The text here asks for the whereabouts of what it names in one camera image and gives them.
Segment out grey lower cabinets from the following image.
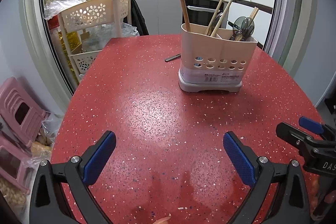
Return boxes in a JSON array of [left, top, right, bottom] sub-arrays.
[[135, 0, 182, 35]]

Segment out pink plastic stool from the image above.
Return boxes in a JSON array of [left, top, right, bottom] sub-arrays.
[[1, 77, 49, 194]]

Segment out beige utensil holder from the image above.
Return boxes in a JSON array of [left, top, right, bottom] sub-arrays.
[[178, 23, 257, 93]]

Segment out black hanging bag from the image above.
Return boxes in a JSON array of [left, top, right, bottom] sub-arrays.
[[130, 0, 149, 36]]

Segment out person's right hand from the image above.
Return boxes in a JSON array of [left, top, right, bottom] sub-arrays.
[[153, 215, 171, 224]]

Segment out black built-in oven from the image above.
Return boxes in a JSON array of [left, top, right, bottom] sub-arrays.
[[185, 0, 219, 26]]

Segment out wooden chopstick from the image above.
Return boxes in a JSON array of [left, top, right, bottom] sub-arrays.
[[205, 0, 223, 35], [180, 0, 191, 32], [210, 0, 234, 37], [235, 6, 260, 42]]

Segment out beige storage cart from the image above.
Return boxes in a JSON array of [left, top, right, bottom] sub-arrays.
[[58, 0, 131, 81]]

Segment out small dark utensil on table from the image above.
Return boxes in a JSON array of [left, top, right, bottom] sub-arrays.
[[165, 53, 181, 63]]

